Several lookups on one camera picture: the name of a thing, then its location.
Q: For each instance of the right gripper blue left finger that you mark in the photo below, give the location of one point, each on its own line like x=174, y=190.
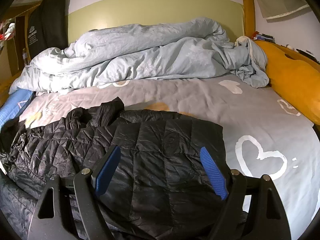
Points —
x=89, y=185

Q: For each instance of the blue pillow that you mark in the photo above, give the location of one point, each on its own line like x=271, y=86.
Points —
x=15, y=105

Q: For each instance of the grey heart-print bed sheet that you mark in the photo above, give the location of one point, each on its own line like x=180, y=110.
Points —
x=263, y=134

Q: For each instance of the cluttered wooden shelf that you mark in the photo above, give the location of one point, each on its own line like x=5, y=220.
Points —
x=7, y=31

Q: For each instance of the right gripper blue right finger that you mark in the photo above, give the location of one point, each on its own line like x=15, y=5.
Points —
x=233, y=198

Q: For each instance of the black puffer down jacket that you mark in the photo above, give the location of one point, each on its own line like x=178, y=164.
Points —
x=159, y=188

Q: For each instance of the green padded headboard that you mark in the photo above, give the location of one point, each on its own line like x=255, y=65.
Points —
x=113, y=13

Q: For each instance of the light blue crumpled duvet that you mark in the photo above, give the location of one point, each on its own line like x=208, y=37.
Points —
x=199, y=48

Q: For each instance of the wooden bed frame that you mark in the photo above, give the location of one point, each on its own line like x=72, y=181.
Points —
x=24, y=11

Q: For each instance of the orange long pillow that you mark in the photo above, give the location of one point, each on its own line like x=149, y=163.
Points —
x=294, y=77

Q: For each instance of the black hanging garment bag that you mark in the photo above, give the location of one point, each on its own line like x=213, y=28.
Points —
x=47, y=27

